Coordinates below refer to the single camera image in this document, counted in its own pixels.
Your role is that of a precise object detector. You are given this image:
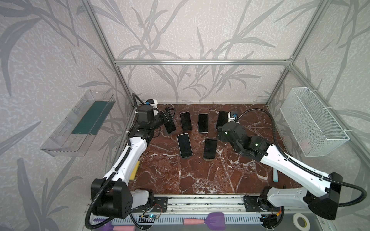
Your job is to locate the black smartphone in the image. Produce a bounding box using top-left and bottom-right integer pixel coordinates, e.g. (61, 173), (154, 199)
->
(203, 139), (218, 159)
(180, 112), (192, 132)
(215, 111), (229, 129)
(164, 120), (176, 134)

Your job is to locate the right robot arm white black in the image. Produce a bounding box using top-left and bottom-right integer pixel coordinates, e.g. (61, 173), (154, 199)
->
(217, 121), (343, 220)

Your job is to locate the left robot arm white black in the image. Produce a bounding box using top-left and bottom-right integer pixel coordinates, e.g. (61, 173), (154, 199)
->
(88, 105), (175, 218)

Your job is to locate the smartphone on white stand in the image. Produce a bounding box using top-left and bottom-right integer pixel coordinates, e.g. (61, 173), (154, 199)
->
(198, 114), (209, 133)

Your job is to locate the large smartphone silver edge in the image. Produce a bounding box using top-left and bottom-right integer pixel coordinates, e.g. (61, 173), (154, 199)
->
(177, 133), (193, 158)

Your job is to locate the yellow sponge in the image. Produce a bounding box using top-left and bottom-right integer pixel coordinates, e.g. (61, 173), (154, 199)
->
(129, 161), (140, 181)

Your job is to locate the purple pink toy fork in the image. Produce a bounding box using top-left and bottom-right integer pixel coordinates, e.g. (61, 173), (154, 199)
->
(94, 221), (136, 231)

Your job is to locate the purple pink toy spatula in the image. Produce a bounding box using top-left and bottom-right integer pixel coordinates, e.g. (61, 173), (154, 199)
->
(183, 212), (226, 231)

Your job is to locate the white tape roll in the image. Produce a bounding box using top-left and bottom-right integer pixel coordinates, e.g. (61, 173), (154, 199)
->
(293, 213), (311, 231)

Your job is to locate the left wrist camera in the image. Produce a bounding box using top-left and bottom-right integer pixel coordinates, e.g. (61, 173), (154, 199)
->
(145, 99), (158, 109)

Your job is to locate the clear plastic wall shelf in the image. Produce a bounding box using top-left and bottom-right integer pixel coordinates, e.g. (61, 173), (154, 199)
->
(41, 90), (116, 157)

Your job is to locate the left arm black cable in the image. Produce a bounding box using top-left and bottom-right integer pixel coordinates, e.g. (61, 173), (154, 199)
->
(84, 145), (132, 230)

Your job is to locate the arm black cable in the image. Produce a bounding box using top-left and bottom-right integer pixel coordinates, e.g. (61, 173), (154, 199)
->
(236, 108), (368, 208)
(84, 145), (132, 230)

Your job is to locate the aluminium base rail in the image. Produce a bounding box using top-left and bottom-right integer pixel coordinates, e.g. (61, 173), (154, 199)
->
(86, 194), (327, 216)

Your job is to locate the teal brush handle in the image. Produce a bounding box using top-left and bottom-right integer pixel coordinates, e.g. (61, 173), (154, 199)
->
(273, 168), (279, 182)

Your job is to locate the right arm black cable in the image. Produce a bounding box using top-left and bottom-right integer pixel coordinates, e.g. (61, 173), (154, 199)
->
(236, 108), (368, 208)

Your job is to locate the white wire mesh basket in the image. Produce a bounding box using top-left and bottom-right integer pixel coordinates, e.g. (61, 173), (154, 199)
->
(280, 87), (350, 157)

